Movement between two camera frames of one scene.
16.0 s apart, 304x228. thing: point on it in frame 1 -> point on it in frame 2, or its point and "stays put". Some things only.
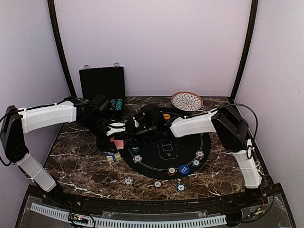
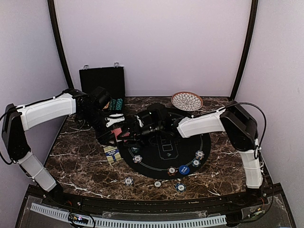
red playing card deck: (119, 144) -> (117, 131)
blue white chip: (137, 158) stays put
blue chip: (195, 163) stays put
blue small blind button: (184, 169) stays put
